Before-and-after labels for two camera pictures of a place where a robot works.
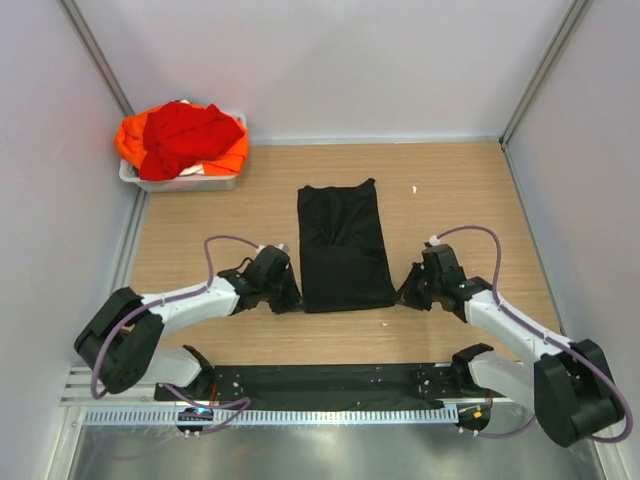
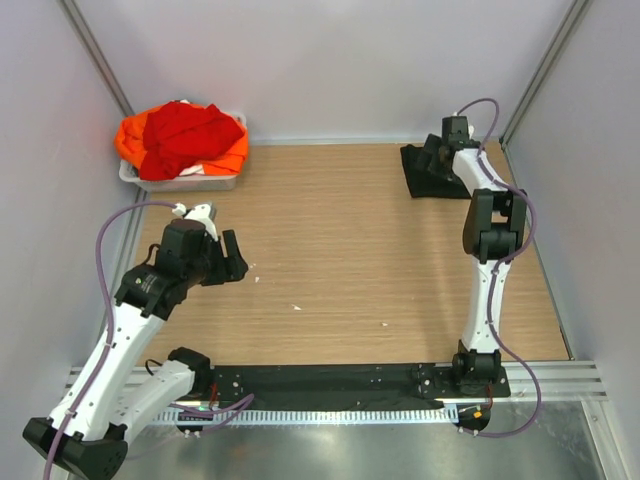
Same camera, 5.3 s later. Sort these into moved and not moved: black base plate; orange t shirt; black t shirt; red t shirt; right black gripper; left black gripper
Moved: right black gripper; left black gripper; black t shirt
Not moved: red t shirt; orange t shirt; black base plate
